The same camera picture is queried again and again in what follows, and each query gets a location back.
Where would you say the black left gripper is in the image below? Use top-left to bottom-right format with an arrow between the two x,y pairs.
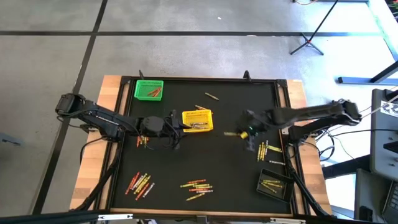
139,110 -> 193,140

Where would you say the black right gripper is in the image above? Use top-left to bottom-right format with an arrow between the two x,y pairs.
238,109 -> 273,153

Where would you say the yellow plastic basket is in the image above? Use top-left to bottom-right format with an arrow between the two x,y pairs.
182,109 -> 215,133

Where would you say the black plastic basket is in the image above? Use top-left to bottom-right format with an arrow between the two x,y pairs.
256,168 -> 295,203

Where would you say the green plastic basket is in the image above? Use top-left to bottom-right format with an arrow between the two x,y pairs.
134,80 -> 164,101

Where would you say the light wooden table board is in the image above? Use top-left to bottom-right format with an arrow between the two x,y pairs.
285,79 -> 332,215
70,75 -> 125,210

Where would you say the dark floor beam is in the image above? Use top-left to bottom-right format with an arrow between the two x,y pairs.
322,154 -> 371,180

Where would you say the black tripod stand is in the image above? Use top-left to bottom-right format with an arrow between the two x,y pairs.
290,0 -> 340,56

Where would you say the blue metal floor beam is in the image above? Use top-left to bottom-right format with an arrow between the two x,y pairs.
338,77 -> 398,86

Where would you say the grey equipment box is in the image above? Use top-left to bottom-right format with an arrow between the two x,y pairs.
354,168 -> 389,223

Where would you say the grey metal cabinet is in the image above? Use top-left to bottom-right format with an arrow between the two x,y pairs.
369,88 -> 398,181

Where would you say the black white marker tag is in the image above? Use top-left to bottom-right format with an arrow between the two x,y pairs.
381,100 -> 398,118

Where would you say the dark keyboard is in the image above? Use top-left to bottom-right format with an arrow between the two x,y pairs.
382,182 -> 398,223

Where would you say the black rig beam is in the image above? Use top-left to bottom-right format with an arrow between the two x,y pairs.
0,211 -> 103,224

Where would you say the grey chair base leg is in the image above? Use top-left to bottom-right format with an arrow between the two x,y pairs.
0,132 -> 24,147

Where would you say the white desk blue edge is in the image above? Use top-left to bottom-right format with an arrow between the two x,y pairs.
368,0 -> 398,62

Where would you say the silver metal bracket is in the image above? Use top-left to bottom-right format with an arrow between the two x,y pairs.
98,213 -> 134,222
269,217 -> 307,224

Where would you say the black floor cable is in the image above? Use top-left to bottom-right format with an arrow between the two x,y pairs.
323,128 -> 374,139

